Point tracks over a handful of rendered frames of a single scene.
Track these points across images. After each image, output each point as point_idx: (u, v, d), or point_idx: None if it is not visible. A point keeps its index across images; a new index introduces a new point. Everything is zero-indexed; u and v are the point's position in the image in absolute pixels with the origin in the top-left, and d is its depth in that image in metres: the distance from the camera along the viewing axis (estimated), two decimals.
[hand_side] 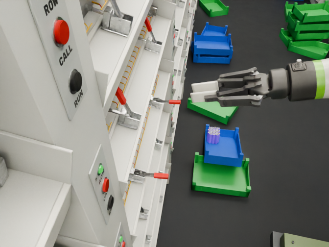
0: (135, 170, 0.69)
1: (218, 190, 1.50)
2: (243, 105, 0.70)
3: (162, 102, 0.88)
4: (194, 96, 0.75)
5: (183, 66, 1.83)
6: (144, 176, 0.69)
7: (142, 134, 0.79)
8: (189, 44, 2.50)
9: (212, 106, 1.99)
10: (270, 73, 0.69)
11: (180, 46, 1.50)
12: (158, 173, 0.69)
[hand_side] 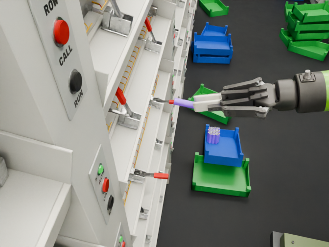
0: (135, 170, 0.69)
1: (218, 190, 1.50)
2: (247, 116, 0.67)
3: (162, 102, 0.88)
4: (197, 105, 0.72)
5: (183, 66, 1.83)
6: (144, 176, 0.69)
7: (142, 134, 0.79)
8: (189, 44, 2.50)
9: None
10: (277, 84, 0.66)
11: (180, 46, 1.50)
12: (158, 173, 0.69)
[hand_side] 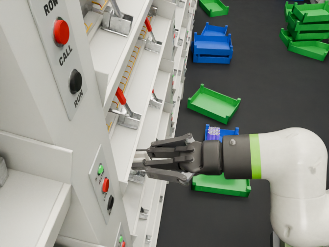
0: None
1: (218, 190, 1.50)
2: (174, 138, 0.66)
3: (155, 97, 0.87)
4: None
5: (183, 66, 1.83)
6: (136, 172, 0.69)
7: None
8: (189, 44, 2.50)
9: (212, 106, 1.99)
10: None
11: (180, 46, 1.50)
12: None
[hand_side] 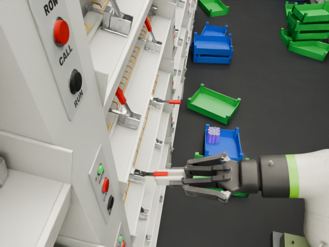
0: (134, 170, 0.69)
1: (218, 190, 1.50)
2: (210, 157, 0.69)
3: (162, 102, 0.88)
4: None
5: (183, 66, 1.83)
6: (143, 175, 0.69)
7: (141, 134, 0.79)
8: (189, 44, 2.50)
9: (212, 106, 1.99)
10: None
11: (180, 46, 1.50)
12: (158, 172, 0.69)
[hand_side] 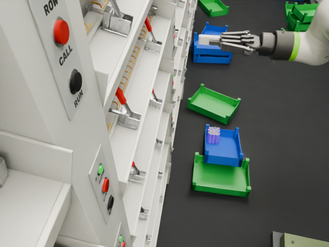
0: None
1: (218, 190, 1.50)
2: (237, 32, 0.97)
3: (155, 97, 0.87)
4: (201, 40, 0.97)
5: (183, 66, 1.83)
6: (136, 172, 0.69)
7: None
8: (189, 44, 2.50)
9: (212, 106, 1.99)
10: (257, 53, 0.97)
11: (180, 46, 1.50)
12: None
